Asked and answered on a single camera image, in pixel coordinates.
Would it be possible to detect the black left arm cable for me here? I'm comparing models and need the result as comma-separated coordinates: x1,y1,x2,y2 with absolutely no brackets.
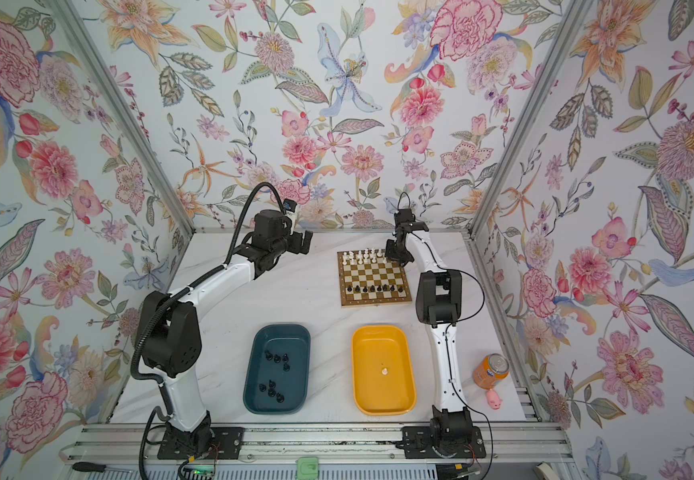
129,181,288,480

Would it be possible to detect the pink pig toy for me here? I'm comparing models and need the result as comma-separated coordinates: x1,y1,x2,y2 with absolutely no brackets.
486,389,503,410

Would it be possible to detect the orange drink can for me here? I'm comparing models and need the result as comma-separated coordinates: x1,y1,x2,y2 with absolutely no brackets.
472,353,510,390

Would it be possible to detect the yellow plastic tray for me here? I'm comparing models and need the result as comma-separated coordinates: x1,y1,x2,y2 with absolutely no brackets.
352,325,417,417

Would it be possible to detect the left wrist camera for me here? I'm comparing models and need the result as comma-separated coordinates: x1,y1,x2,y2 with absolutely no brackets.
283,199,298,222

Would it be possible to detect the black screwdriver handle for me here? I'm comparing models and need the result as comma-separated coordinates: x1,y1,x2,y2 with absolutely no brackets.
72,461,107,473

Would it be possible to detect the wooden chess board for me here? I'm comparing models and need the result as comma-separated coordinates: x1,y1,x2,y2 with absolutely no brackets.
337,248,412,307

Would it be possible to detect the dark teal plastic tray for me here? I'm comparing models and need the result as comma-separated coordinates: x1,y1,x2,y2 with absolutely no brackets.
243,323,311,415

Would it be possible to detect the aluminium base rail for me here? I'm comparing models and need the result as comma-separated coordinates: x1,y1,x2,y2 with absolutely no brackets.
59,421,574,467

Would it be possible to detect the green clip on rail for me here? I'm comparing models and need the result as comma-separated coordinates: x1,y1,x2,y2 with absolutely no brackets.
296,457,320,480

